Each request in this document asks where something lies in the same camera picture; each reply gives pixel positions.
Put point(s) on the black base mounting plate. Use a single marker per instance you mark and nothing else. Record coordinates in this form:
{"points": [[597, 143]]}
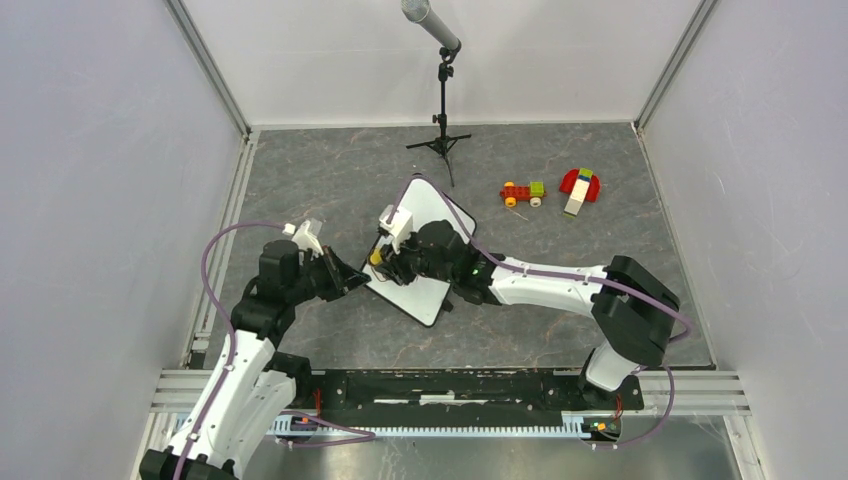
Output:
{"points": [[415, 398]]}

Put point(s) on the grey microphone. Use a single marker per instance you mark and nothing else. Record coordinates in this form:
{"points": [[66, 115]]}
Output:
{"points": [[421, 13]]}

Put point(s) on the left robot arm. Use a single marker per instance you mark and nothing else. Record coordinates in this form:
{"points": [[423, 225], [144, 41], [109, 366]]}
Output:
{"points": [[253, 382]]}

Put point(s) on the right corner aluminium post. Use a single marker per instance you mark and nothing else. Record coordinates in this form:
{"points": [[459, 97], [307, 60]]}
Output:
{"points": [[676, 60]]}

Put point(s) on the left corner aluminium post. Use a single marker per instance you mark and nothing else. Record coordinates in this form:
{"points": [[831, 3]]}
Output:
{"points": [[202, 54]]}

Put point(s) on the red toy block car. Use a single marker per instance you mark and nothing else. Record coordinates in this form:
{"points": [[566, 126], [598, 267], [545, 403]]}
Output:
{"points": [[532, 194]]}

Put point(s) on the yellow bone-shaped eraser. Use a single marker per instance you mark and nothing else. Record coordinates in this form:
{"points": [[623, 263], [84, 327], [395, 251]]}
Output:
{"points": [[375, 258]]}

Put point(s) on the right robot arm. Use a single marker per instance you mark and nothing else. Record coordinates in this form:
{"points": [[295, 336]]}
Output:
{"points": [[634, 311]]}

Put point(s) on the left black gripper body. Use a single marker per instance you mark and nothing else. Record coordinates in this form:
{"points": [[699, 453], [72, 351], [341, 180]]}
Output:
{"points": [[313, 279]]}

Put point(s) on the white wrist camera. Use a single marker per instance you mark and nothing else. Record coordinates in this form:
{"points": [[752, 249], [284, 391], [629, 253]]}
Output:
{"points": [[306, 236], [395, 226]]}

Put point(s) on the black microphone tripod stand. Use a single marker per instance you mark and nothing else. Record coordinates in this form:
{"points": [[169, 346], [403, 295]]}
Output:
{"points": [[443, 143]]}

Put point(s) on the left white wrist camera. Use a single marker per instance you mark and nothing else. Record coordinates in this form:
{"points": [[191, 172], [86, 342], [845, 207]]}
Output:
{"points": [[306, 236]]}

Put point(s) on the red white toy block figure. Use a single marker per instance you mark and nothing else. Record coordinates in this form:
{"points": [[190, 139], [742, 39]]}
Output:
{"points": [[581, 185]]}

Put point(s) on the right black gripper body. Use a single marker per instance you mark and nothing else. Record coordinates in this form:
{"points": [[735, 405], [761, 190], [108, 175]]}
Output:
{"points": [[418, 264]]}

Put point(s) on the aluminium frame rail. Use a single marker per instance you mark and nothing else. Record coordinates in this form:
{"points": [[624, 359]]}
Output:
{"points": [[685, 393]]}

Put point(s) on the corner aluminium post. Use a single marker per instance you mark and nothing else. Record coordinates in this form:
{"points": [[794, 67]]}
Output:
{"points": [[202, 54], [676, 60]]}

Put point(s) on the white whiteboard with red writing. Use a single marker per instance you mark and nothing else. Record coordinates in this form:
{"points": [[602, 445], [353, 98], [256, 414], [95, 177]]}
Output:
{"points": [[419, 204]]}

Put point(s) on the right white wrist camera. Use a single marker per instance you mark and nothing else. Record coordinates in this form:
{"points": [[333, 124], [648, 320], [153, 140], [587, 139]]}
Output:
{"points": [[395, 226]]}

